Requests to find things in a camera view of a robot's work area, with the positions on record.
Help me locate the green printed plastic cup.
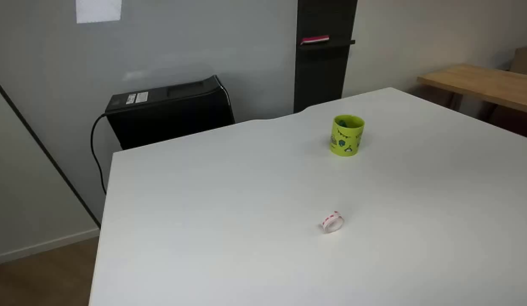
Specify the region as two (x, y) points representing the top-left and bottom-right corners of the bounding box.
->
(329, 114), (365, 158)

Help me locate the small white red-printed bowl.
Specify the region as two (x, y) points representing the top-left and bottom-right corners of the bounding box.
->
(317, 209), (346, 236)

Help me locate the black box appliance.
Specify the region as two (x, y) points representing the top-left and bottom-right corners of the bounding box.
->
(103, 75), (236, 151)

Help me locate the black tall shelf column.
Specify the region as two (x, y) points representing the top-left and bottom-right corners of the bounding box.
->
(292, 0), (358, 114)

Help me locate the pink flat item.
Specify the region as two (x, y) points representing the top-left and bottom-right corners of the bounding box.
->
(298, 34), (331, 46)

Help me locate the white paper sheet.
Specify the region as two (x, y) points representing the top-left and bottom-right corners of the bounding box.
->
(74, 0), (123, 25)

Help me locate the wooden side table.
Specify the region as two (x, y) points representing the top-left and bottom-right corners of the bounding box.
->
(417, 63), (527, 141)

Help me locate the brown cardboard box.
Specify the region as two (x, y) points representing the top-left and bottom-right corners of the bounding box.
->
(508, 42), (527, 76)

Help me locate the black power cable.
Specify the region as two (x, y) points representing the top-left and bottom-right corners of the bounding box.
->
(88, 110), (110, 195)

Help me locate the black diagonal wall strip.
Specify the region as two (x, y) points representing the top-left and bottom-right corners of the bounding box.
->
(0, 73), (101, 228)

